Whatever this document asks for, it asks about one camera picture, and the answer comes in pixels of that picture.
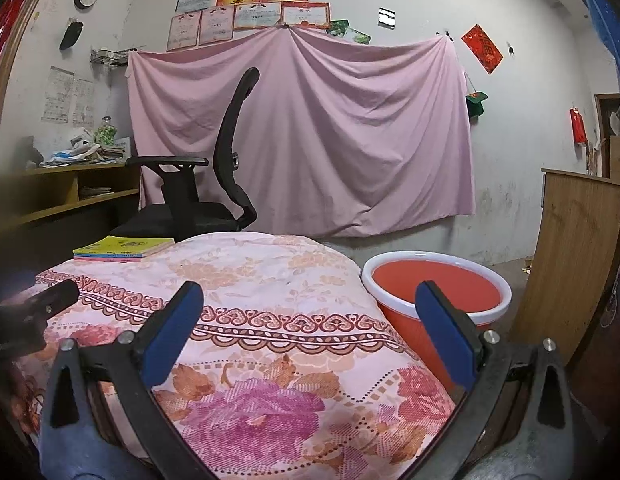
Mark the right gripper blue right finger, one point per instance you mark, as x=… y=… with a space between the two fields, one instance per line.
x=452 y=333

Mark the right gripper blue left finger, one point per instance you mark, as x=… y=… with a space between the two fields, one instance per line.
x=163 y=337

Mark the red white plastic basin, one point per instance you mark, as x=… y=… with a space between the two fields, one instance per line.
x=391 y=278

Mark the stack of colourful books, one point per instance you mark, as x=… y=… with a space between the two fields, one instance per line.
x=118 y=248

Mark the wooden shelf desk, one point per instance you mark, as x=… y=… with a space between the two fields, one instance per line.
x=46 y=213

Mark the wooden cabinet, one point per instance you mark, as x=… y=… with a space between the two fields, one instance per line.
x=570 y=286

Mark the floral pink tablecloth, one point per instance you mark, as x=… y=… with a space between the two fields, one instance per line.
x=291 y=372

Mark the pile of papers on shelf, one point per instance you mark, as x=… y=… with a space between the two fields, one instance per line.
x=84 y=153

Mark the green candy jar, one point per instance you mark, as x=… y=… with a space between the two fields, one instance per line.
x=106 y=132

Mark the pink hanging bed sheet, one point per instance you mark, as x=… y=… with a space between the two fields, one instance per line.
x=335 y=140

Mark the green red hanging ornament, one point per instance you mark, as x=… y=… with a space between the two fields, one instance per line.
x=475 y=104

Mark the wall calendar sheets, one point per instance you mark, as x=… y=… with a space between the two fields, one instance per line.
x=68 y=99

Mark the wooden window frame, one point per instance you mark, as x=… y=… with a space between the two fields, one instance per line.
x=9 y=35

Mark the red paper wall decoration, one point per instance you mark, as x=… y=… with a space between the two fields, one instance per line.
x=484 y=49

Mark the black brush on wall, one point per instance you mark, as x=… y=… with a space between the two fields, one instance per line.
x=71 y=35

